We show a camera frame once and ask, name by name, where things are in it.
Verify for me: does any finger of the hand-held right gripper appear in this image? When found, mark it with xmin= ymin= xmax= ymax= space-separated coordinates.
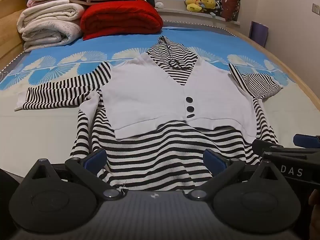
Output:
xmin=293 ymin=134 xmax=320 ymax=145
xmin=252 ymin=139 xmax=320 ymax=155

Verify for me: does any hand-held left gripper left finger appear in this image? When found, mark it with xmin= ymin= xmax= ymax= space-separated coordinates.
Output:
xmin=24 ymin=148 xmax=125 ymax=201

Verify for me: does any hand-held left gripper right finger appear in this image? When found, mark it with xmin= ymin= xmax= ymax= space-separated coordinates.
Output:
xmin=187 ymin=149 xmax=288 ymax=202

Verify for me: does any striped and white hooded top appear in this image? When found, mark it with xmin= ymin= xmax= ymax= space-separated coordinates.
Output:
xmin=14 ymin=35 xmax=284 ymax=195

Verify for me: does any person's right hand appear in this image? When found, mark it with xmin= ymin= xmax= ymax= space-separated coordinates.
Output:
xmin=308 ymin=189 xmax=320 ymax=233

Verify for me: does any purple board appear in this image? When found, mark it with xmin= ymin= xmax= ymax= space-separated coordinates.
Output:
xmin=250 ymin=21 xmax=269 ymax=47

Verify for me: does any blue fan print bedsheet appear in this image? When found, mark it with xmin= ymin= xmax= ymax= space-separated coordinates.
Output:
xmin=0 ymin=26 xmax=317 ymax=180

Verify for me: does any red folded blanket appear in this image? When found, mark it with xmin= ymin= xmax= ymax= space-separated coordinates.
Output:
xmin=80 ymin=0 xmax=164 ymax=41

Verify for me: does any dark red cushion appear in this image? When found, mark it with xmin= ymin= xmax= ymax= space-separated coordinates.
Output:
xmin=221 ymin=0 xmax=241 ymax=22

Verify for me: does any cream folded quilt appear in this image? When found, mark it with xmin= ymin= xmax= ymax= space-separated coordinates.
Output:
xmin=17 ymin=0 xmax=85 ymax=53

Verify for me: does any white windowsill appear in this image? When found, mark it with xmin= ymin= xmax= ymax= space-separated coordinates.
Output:
xmin=155 ymin=7 xmax=241 ymax=28

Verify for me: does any yellow plush toy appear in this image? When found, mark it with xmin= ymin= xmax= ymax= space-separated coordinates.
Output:
xmin=200 ymin=0 xmax=217 ymax=14
xmin=185 ymin=0 xmax=203 ymax=13

